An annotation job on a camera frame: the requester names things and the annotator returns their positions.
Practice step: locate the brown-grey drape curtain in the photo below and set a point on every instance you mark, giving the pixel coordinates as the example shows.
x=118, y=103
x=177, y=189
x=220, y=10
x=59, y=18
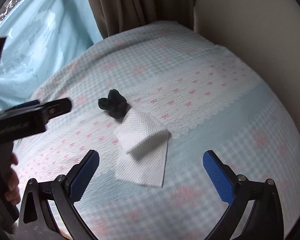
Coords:
x=115, y=16

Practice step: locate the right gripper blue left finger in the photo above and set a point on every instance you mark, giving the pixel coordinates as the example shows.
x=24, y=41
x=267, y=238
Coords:
x=81, y=174

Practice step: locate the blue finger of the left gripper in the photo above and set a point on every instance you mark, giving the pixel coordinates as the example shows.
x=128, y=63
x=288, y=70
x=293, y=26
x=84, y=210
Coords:
x=27, y=104
x=56, y=108

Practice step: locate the light blue sheet curtain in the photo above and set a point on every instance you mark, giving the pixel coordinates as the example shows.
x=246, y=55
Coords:
x=42, y=36

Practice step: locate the person's left hand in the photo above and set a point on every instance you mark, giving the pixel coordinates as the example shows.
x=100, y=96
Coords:
x=12, y=194

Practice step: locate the black scrunchie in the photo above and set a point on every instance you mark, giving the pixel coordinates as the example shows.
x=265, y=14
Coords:
x=115, y=104

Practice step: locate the white tissue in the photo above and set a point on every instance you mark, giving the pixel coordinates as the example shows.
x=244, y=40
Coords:
x=143, y=142

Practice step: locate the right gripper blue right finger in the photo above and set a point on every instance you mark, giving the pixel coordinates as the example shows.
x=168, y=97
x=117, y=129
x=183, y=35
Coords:
x=221, y=175

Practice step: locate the checkered light blue bedspread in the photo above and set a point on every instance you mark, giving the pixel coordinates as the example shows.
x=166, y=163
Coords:
x=151, y=101

